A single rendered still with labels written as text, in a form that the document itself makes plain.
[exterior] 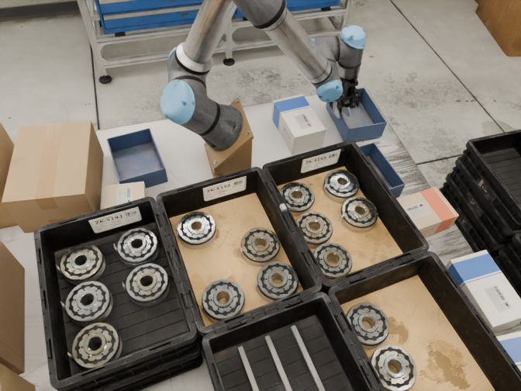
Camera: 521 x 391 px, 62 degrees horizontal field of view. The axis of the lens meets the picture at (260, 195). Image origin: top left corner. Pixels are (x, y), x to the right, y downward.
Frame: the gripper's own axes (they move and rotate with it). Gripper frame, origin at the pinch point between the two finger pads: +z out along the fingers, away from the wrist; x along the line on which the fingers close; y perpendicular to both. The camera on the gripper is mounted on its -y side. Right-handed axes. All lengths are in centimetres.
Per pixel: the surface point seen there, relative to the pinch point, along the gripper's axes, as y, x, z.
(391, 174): 29.7, 8.1, 3.2
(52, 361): 73, -92, -23
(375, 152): 19.4, 6.8, 2.5
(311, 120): 3.6, -11.8, -3.1
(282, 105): -6.3, -19.5, -3.7
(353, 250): 58, -19, -8
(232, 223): 42, -49, -10
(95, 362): 72, -85, -15
